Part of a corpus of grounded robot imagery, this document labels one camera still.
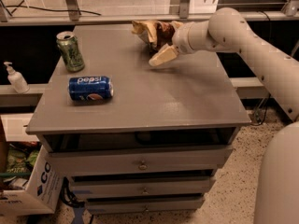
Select white pump bottle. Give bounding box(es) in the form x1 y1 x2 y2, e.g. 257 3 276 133
4 62 29 93

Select blue pepsi can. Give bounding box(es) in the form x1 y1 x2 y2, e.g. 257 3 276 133
68 76 113 101

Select grey drawer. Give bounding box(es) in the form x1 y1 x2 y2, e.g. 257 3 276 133
46 145 233 176
70 176 215 199
86 196 204 214

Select grey drawer cabinet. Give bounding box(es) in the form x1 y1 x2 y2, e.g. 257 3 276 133
27 25 249 206

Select white cardboard box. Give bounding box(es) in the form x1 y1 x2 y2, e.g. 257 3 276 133
0 147 63 217

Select green soda can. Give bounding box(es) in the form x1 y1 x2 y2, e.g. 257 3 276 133
56 31 85 72

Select bottom grey drawer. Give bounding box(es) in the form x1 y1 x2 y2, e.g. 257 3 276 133
86 196 204 214

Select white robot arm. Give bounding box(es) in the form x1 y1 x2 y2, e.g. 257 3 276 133
149 7 299 224

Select black cable on ledge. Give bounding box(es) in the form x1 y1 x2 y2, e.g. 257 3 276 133
4 5 103 17

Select brown chip bag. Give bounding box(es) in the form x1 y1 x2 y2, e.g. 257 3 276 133
132 20 177 51

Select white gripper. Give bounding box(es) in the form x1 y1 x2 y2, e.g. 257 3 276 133
149 21 200 66

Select green snack bags in box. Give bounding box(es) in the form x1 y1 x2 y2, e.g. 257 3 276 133
4 142 40 183

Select top grey drawer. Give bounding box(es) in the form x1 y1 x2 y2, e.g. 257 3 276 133
46 145 233 176

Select middle grey drawer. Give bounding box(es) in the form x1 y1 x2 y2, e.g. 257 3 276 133
70 176 215 199

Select black cables under cabinet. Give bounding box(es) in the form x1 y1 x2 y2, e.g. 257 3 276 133
59 177 86 209

